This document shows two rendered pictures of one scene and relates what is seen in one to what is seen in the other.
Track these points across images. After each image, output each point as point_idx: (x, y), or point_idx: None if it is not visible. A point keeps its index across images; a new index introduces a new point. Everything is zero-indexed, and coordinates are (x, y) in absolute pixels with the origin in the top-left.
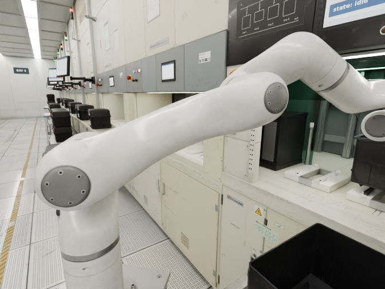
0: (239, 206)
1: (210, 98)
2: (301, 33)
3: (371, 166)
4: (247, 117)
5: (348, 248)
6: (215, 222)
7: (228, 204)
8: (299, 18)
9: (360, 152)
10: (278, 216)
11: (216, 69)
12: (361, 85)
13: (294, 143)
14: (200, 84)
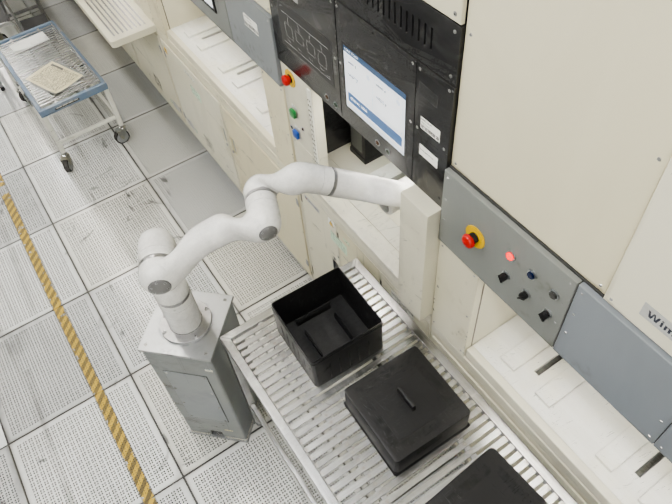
0: (316, 211)
1: (230, 228)
2: (292, 173)
3: None
4: (253, 241)
5: (350, 286)
6: (299, 216)
7: (307, 204)
8: (330, 78)
9: None
10: (344, 234)
11: (268, 54)
12: (350, 192)
13: None
14: (252, 52)
